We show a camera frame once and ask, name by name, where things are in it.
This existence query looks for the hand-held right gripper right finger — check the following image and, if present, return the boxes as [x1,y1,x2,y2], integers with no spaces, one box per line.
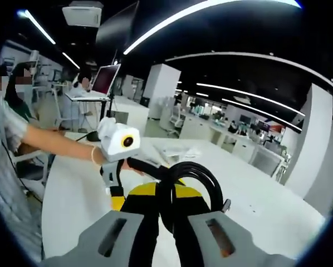
[168,185,296,267]

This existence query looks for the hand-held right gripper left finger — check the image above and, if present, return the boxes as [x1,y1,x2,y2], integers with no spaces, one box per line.
[40,181,161,267]

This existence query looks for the black charger cable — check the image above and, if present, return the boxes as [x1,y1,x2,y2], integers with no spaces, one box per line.
[155,160,232,235]

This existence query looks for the white desk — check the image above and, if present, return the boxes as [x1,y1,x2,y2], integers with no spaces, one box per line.
[41,130,327,267]

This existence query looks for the long ceiling light strip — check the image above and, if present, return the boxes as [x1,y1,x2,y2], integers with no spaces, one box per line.
[123,0,298,56]

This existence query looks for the person's left hand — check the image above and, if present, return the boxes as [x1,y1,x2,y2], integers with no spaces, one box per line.
[119,160,145,177]

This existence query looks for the black computer mouse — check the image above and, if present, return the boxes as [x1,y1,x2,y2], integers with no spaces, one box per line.
[86,131,101,143]

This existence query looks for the silver laptop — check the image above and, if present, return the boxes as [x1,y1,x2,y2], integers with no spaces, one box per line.
[92,63,123,97]

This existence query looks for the ceiling air conditioner unit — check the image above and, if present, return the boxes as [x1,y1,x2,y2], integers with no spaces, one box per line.
[61,1,104,28]

